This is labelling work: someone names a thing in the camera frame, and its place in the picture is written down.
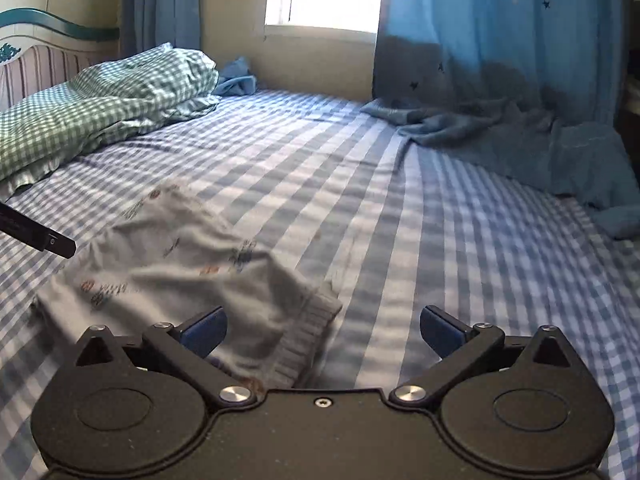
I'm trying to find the grey printed pants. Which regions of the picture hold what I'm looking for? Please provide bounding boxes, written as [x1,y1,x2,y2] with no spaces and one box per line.
[35,185,342,391]

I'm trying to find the green white checkered quilt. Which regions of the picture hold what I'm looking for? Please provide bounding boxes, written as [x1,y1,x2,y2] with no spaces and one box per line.
[1,44,219,200]

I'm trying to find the blue white checkered bedsheet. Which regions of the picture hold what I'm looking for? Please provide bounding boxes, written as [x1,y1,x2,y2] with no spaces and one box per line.
[10,91,639,479]

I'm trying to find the striped bed headboard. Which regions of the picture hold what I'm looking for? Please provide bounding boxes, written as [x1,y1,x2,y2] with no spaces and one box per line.
[1,8,119,110]

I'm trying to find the teal blue blanket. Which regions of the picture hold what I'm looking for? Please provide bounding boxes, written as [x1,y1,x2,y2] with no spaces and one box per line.
[214,56,257,96]

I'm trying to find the blue star curtain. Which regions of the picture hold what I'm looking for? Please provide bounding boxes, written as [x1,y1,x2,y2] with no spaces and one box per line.
[364,0,639,240]

